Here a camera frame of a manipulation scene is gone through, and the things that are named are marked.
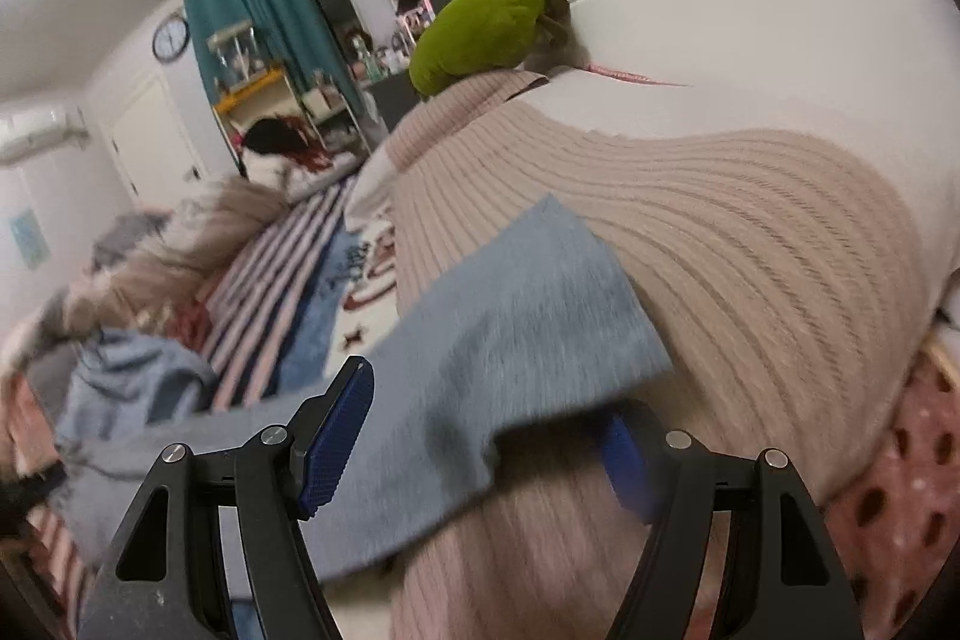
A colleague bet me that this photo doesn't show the grey-blue sweatpants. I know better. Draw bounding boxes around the grey-blue sweatpants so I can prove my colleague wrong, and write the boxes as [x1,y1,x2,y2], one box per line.
[47,193,676,585]

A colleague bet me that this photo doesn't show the pink dotted bed sheet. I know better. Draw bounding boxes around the pink dotted bed sheet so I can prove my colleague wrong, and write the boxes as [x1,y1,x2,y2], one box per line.
[827,347,958,638]

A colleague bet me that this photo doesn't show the light blue denim garment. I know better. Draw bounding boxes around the light blue denim garment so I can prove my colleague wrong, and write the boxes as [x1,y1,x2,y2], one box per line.
[55,328,220,445]

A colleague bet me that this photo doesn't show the dark red garment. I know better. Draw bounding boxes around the dark red garment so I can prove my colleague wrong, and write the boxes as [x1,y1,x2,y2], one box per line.
[166,301,213,353]

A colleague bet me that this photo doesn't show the striped plush bed blanket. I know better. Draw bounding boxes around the striped plush bed blanket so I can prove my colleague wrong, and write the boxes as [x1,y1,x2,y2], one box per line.
[2,181,395,608]

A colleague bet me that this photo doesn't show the pink knitted pillow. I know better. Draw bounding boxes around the pink knitted pillow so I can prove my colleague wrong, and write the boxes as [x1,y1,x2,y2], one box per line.
[345,70,958,638]

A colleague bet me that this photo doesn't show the beige grey rumpled duvet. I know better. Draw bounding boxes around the beige grey rumpled duvet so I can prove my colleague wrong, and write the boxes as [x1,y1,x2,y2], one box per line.
[2,177,288,383]

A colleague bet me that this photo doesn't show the white door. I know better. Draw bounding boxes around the white door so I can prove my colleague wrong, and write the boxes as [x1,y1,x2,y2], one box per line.
[110,80,202,209]

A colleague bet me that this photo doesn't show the black plush toy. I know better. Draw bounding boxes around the black plush toy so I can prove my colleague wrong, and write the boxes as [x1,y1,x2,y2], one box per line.
[239,115,332,175]

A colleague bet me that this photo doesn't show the white air conditioner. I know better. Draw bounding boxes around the white air conditioner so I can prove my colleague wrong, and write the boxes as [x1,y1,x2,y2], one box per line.
[0,107,89,166]

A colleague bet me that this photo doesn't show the yellow white shelf cabinet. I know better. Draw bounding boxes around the yellow white shelf cabinet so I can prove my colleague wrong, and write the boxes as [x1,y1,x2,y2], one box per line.
[212,67,304,154]

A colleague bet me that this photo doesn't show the glass display case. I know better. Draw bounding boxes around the glass display case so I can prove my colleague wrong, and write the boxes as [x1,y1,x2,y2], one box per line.
[206,19,268,91]

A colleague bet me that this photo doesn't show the teal curtain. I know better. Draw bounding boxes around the teal curtain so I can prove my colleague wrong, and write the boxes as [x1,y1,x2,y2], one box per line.
[182,0,364,113]

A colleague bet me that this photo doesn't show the green plush toy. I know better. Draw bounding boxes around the green plush toy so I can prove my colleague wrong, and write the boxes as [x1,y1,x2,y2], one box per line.
[409,0,569,97]

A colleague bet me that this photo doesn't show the blue wall poster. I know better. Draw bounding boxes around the blue wall poster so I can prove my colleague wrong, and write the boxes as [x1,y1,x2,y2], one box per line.
[10,209,50,269]

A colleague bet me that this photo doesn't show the round wall clock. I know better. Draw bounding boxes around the round wall clock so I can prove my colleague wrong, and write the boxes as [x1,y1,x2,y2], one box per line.
[151,13,190,65]

